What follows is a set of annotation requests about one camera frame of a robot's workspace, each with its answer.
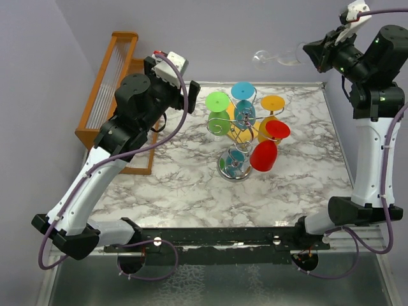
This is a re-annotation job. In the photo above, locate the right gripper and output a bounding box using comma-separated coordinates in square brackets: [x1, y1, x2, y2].
[304, 24, 373, 84]

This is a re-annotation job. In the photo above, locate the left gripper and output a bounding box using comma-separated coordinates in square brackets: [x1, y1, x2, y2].
[140, 57, 201, 133]

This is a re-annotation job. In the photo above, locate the green plastic wine glass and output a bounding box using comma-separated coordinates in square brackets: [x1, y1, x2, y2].
[205, 91, 231, 136]

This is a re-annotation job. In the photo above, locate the blue plastic wine glass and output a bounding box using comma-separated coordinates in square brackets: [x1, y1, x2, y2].
[231, 82, 256, 130]

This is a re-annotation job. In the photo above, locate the clear wine glass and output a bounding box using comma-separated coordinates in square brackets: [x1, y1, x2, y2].
[252, 42, 308, 69]

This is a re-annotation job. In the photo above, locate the yellow plastic wine glass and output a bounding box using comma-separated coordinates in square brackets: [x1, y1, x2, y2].
[258, 96, 286, 143]

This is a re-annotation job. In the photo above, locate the red plastic wine glass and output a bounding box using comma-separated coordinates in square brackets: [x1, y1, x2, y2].
[249, 119, 291, 172]

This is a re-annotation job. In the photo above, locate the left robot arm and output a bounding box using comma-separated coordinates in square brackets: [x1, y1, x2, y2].
[31, 52, 200, 260]

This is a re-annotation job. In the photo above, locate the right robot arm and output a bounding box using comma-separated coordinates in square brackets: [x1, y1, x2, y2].
[293, 25, 407, 249]

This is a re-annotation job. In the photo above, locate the wooden dish rack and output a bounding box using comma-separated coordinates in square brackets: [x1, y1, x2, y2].
[75, 31, 160, 175]

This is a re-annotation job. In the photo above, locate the chrome wine glass rack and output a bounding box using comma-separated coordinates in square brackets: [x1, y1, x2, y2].
[207, 88, 285, 181]

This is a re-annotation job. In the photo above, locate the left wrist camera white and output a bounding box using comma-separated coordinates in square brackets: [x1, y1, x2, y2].
[152, 50, 189, 89]

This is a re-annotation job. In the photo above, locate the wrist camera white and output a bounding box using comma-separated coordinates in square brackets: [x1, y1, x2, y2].
[335, 0, 371, 45]
[152, 50, 189, 89]

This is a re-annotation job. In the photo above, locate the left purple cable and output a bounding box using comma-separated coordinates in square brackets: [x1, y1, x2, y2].
[38, 52, 189, 281]

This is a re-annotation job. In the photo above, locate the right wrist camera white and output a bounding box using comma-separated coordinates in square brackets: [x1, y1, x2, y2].
[335, 0, 371, 45]

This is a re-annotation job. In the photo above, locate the black mounting rail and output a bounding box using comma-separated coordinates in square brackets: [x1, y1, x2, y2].
[104, 226, 330, 266]

